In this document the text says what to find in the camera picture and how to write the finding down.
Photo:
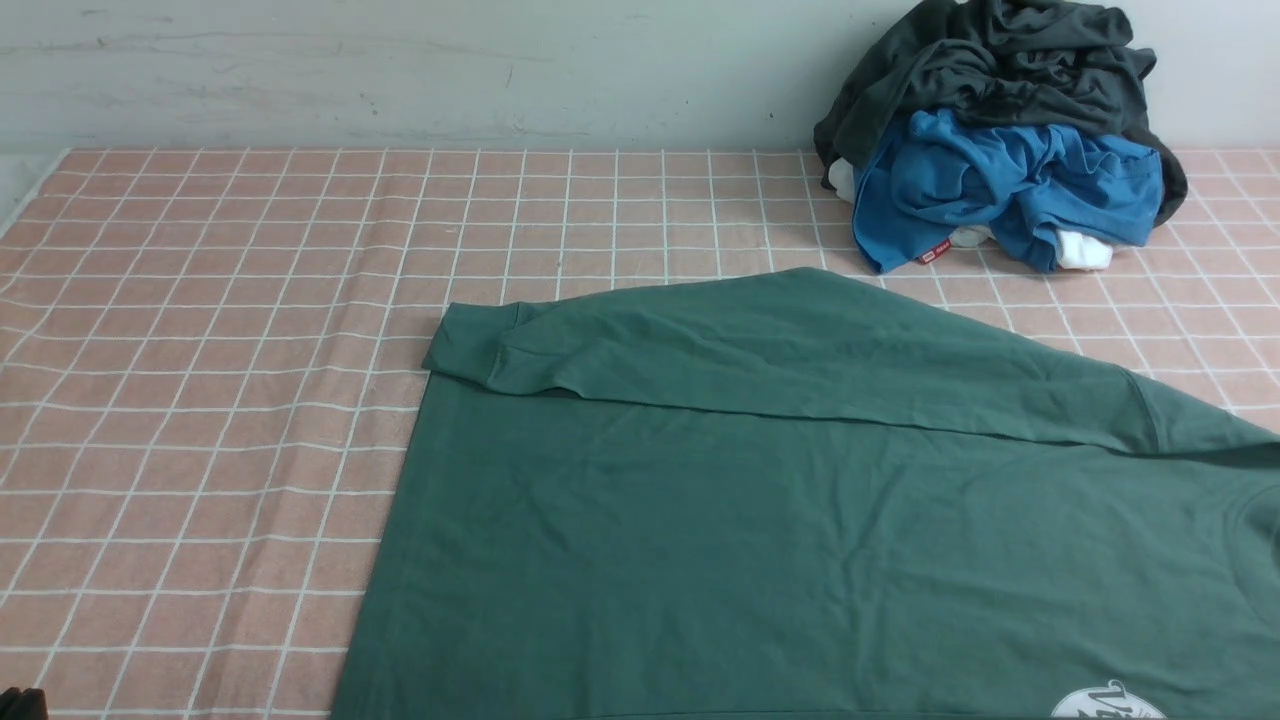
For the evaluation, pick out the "pink checkered tablecloth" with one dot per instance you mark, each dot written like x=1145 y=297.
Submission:
x=211 y=366

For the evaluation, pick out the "green long-sleeved shirt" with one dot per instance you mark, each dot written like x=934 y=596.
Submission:
x=797 y=496

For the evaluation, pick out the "blue crumpled garment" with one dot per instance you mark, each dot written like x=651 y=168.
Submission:
x=932 y=174

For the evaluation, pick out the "dark grey crumpled garment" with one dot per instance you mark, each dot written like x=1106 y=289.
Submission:
x=1002 y=63

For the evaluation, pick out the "dark object at corner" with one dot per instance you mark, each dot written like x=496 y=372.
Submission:
x=23 y=704

